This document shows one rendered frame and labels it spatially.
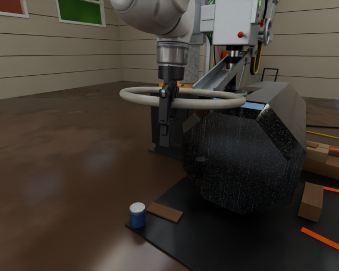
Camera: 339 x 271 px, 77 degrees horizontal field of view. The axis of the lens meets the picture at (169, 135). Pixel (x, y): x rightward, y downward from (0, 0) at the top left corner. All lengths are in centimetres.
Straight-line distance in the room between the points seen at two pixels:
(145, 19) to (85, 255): 130
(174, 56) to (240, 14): 82
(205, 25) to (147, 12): 174
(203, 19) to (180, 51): 159
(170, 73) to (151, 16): 19
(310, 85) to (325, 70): 46
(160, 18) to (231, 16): 93
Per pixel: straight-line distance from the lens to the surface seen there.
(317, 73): 656
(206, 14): 218
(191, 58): 224
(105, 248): 148
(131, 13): 44
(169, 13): 47
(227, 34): 137
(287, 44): 656
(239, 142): 134
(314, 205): 177
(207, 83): 121
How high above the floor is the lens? 109
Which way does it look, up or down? 22 degrees down
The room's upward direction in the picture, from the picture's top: straight up
